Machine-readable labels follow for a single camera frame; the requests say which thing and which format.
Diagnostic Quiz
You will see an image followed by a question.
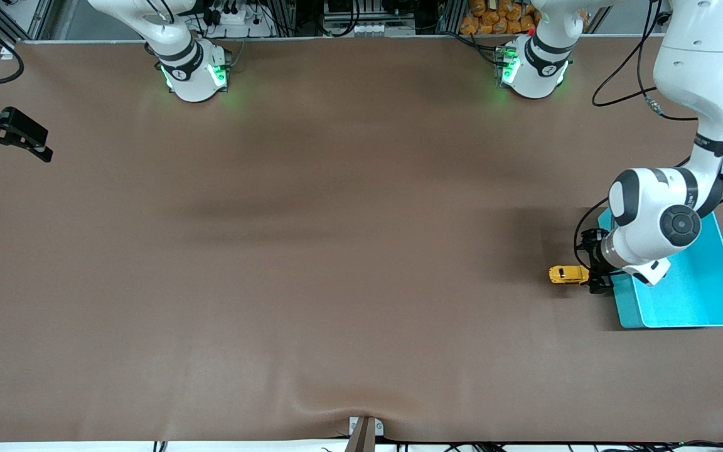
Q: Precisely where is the yellow beetle toy car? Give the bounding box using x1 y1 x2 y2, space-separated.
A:
549 265 591 286

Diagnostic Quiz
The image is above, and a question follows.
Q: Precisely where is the teal plastic storage bin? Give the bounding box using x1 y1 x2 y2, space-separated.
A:
598 207 723 329

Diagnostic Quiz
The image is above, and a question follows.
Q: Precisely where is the white power strip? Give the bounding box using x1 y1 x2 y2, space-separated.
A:
201 6 274 39

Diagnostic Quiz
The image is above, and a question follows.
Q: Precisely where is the brown table mat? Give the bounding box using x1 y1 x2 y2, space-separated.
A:
0 36 723 444

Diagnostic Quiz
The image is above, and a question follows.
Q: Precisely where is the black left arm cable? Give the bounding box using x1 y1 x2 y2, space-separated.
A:
574 0 723 277

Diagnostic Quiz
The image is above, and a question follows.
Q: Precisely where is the metal table edge bracket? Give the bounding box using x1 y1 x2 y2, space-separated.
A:
348 416 385 452

